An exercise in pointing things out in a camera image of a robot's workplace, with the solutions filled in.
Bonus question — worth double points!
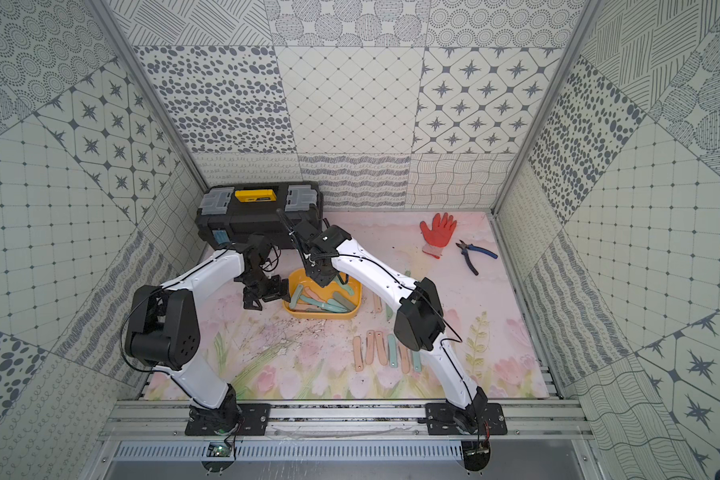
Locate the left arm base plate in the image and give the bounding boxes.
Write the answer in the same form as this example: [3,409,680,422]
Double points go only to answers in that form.
[185,403,272,437]

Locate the light teal knife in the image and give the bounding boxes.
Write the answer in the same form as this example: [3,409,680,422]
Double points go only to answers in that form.
[387,334,399,368]

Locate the aluminium frame rail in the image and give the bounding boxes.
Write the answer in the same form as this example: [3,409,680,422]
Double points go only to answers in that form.
[99,399,594,441]

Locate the red work glove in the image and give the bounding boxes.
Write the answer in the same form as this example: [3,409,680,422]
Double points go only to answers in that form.
[419,213,457,259]

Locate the floral pink table mat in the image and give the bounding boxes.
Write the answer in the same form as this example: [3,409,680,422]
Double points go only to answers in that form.
[197,211,548,400]

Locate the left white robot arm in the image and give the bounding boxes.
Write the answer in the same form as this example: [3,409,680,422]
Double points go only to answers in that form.
[119,234,289,434]

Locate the black plastic toolbox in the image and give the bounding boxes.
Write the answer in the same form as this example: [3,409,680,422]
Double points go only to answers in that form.
[195,181,323,250]

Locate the blue handled pliers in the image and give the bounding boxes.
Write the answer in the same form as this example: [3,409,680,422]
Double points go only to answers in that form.
[455,239,499,277]

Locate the pale pink knife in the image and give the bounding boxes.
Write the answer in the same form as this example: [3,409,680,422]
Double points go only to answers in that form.
[364,330,375,365]

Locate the beige pink knife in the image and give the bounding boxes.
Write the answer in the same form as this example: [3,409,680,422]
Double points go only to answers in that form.
[352,336,364,372]

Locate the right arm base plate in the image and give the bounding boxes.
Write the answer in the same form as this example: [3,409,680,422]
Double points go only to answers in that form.
[420,402,508,436]

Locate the yellow plastic storage box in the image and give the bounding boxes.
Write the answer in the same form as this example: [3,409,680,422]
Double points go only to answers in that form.
[283,269,363,320]

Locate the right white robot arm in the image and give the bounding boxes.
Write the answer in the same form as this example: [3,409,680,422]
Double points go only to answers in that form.
[276,208,489,437]

